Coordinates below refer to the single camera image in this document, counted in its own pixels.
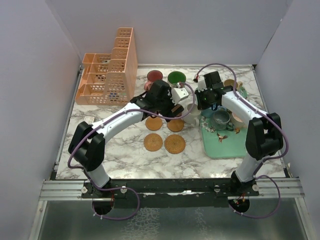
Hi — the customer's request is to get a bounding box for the purple cable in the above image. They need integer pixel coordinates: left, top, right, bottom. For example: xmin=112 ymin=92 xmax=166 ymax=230
xmin=194 ymin=62 xmax=291 ymax=220
xmin=67 ymin=81 xmax=197 ymax=221

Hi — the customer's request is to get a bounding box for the green mug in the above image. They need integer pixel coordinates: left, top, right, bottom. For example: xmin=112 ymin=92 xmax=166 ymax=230
xmin=167 ymin=71 xmax=186 ymax=88

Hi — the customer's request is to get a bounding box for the grey mug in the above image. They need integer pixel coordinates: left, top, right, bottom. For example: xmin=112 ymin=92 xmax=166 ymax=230
xmin=210 ymin=110 xmax=231 ymax=131

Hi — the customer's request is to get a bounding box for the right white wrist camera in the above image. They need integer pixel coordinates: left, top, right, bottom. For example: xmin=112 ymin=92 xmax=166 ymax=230
xmin=193 ymin=75 xmax=207 ymax=92

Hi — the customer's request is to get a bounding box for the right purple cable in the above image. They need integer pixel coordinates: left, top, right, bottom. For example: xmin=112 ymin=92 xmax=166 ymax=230
xmin=194 ymin=62 xmax=291 ymax=220

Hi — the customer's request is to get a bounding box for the light blue mug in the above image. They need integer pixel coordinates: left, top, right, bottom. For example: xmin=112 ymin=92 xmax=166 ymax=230
xmin=201 ymin=108 xmax=215 ymax=119

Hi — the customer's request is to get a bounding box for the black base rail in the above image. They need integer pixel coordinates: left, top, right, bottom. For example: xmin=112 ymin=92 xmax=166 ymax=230
xmin=81 ymin=178 xmax=259 ymax=209

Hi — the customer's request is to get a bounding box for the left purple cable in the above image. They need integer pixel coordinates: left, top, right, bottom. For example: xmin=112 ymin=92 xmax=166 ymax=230
xmin=67 ymin=81 xmax=197 ymax=221

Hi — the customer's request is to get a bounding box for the small silver card box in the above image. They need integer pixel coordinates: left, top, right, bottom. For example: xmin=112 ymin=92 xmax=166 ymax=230
xmin=84 ymin=116 xmax=95 ymax=124

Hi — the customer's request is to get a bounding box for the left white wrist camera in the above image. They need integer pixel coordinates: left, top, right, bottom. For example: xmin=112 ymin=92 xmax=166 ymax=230
xmin=170 ymin=84 xmax=189 ymax=105

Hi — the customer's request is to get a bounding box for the woven rattan coaster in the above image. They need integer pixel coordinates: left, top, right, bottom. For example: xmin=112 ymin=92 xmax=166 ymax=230
xmin=164 ymin=134 xmax=186 ymax=154
xmin=143 ymin=133 xmax=163 ymax=152

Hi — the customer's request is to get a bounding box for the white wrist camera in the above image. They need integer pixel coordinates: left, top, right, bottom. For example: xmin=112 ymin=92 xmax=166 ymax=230
xmin=193 ymin=75 xmax=207 ymax=92
xmin=170 ymin=84 xmax=189 ymax=105

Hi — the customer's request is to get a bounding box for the light wooden coaster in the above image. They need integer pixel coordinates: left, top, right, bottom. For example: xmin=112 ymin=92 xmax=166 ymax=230
xmin=145 ymin=117 xmax=163 ymax=131
xmin=167 ymin=119 xmax=185 ymax=132

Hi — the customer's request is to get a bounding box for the white cream mug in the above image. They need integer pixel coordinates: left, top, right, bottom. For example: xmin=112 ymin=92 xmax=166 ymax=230
xmin=182 ymin=103 xmax=201 ymax=127

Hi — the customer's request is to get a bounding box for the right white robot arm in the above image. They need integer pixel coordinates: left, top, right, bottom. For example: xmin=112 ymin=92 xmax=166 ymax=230
xmin=194 ymin=71 xmax=285 ymax=196

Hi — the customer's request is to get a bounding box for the peach mesh file organizer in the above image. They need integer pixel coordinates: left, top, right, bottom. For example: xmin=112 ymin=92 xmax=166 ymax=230
xmin=75 ymin=27 xmax=138 ymax=106

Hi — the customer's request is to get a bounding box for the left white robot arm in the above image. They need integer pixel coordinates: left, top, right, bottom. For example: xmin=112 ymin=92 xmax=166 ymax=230
xmin=68 ymin=80 xmax=189 ymax=198

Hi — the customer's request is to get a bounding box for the light wooden front coaster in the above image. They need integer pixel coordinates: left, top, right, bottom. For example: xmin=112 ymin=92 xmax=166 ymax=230
xmin=167 ymin=119 xmax=185 ymax=132

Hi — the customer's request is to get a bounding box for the beige speckled mug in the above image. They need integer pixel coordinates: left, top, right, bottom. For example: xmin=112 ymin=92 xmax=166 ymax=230
xmin=223 ymin=79 xmax=243 ymax=91

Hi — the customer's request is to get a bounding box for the mint green tray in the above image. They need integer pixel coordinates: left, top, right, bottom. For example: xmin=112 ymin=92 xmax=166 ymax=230
xmin=194 ymin=87 xmax=253 ymax=159

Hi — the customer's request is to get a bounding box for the red pink mug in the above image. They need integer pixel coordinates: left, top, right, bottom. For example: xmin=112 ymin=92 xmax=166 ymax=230
xmin=144 ymin=70 xmax=163 ymax=91

